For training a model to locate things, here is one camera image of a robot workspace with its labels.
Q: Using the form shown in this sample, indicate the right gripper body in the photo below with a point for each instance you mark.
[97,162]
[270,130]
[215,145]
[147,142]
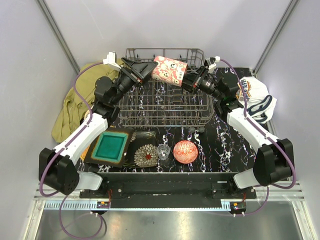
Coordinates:
[205,84]

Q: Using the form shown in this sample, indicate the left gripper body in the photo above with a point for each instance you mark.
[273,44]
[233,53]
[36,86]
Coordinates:
[128,80]

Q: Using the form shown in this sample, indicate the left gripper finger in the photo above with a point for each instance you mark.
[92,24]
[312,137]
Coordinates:
[130,64]
[145,69]

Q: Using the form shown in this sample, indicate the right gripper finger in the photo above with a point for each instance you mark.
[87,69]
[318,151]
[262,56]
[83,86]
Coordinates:
[188,84]
[194,76]

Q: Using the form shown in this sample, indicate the pink skull pattern mug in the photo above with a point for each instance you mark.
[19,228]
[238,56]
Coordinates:
[169,70]

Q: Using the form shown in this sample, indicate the clear drinking glass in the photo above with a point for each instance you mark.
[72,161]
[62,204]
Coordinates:
[163,151]

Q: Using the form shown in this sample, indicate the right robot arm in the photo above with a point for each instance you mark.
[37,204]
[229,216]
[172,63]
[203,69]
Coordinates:
[274,157]

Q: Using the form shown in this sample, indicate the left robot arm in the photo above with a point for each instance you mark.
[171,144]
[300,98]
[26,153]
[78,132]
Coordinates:
[57,166]

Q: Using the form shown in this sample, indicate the teal square ceramic dish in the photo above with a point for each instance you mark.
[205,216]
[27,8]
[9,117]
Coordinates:
[110,147]

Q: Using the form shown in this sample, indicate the white printed t-shirt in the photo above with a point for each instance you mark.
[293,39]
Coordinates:
[260,104]

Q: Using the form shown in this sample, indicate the olive green cloth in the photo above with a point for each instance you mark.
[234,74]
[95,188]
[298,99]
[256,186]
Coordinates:
[73,108]

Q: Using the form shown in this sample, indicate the red patterned bowl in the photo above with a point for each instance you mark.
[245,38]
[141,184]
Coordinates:
[185,152]

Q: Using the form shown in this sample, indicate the black floral square plate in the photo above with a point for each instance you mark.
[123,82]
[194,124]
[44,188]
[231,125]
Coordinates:
[142,150]

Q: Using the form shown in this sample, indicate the woven bamboo basket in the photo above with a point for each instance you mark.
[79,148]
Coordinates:
[84,154]

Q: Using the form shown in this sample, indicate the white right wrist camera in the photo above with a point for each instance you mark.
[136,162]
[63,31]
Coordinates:
[211,63]

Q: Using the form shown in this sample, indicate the grey wire dish rack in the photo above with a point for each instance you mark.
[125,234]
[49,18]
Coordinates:
[159,104]

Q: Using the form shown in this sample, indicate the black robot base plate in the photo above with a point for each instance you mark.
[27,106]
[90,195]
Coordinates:
[165,190]

